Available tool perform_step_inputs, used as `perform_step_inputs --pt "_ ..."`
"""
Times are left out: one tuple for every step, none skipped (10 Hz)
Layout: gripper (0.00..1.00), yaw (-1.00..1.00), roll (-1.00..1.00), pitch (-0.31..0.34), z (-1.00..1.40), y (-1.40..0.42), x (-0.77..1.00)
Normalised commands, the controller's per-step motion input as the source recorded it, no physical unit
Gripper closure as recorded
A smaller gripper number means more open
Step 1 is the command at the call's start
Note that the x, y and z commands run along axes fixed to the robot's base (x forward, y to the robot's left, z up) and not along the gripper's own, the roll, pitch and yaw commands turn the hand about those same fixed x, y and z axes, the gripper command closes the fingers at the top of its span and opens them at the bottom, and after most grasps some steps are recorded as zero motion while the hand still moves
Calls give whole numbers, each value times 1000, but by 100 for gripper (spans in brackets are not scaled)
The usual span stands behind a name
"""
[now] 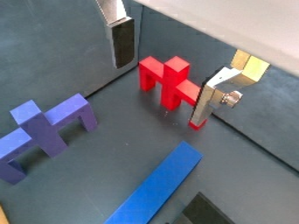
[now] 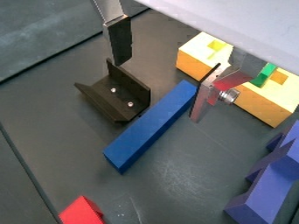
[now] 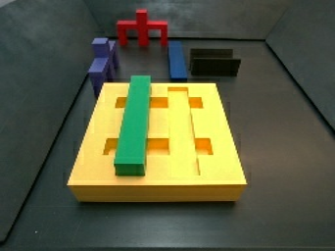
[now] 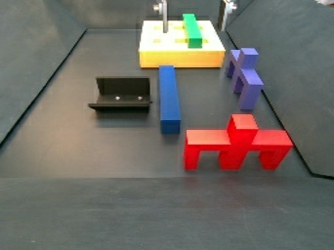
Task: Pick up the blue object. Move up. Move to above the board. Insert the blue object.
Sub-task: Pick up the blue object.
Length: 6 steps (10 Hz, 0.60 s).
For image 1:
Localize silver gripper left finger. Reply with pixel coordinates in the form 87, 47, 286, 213
95, 0, 135, 68

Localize blue rectangular bar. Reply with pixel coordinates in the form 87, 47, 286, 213
105, 141, 203, 224

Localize red block figure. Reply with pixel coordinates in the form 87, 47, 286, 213
138, 55, 210, 131

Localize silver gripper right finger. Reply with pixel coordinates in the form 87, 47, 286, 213
190, 50, 270, 127

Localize black angle bracket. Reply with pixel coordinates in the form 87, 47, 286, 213
173, 192, 235, 224

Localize purple block figure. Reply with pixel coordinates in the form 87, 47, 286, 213
0, 94, 98, 185

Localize yellow board with holes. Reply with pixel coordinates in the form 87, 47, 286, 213
0, 206, 10, 224

